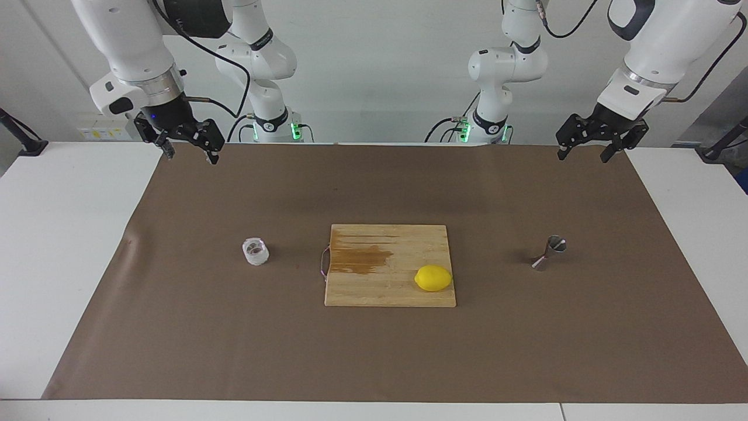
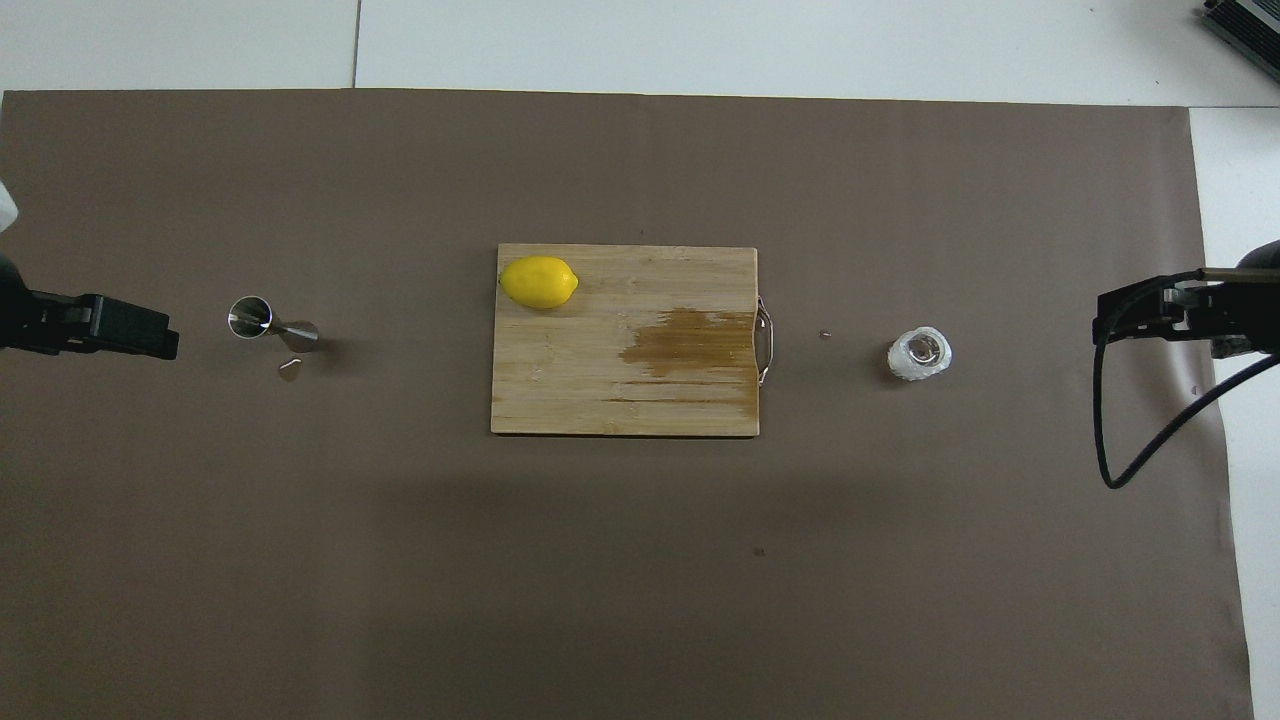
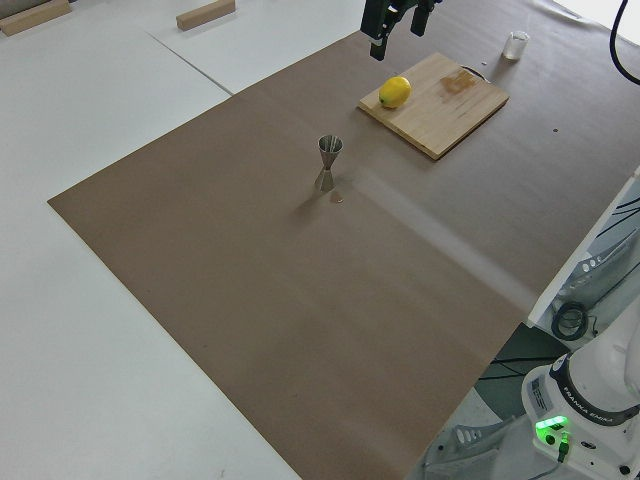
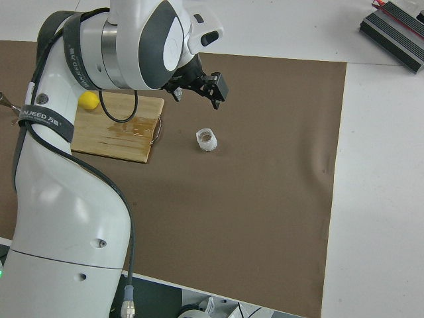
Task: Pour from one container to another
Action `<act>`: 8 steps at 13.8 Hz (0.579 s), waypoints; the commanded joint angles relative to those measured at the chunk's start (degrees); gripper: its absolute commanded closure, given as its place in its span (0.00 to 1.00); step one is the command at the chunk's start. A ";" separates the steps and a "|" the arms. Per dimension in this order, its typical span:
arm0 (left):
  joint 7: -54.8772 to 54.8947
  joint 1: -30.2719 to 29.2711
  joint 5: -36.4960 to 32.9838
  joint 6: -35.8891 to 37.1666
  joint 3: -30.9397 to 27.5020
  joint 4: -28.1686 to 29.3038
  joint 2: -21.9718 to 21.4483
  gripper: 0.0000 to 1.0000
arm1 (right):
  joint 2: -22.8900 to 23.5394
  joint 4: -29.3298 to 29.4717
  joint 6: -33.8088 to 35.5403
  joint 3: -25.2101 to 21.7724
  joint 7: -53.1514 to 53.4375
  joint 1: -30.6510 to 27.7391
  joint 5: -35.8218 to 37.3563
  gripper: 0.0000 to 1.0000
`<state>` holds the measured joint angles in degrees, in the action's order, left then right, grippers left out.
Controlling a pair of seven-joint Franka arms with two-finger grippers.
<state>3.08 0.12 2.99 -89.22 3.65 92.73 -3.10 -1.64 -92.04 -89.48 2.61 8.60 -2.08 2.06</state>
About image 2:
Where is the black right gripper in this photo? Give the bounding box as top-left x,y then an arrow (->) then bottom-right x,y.
1093,240 -> 1280,360

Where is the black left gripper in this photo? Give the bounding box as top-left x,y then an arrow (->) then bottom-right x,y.
0,255 -> 180,362

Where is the steel double jigger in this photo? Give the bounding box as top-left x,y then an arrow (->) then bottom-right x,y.
228,295 -> 321,353

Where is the yellow lemon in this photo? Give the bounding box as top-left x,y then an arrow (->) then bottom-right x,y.
499,256 -> 580,310

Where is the wooden cutting board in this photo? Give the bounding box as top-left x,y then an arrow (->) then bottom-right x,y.
490,243 -> 777,438

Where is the brown paper table mat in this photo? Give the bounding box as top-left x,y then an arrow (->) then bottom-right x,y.
0,88 -> 1257,720

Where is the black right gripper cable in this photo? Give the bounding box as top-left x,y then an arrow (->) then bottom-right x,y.
1092,268 -> 1280,491

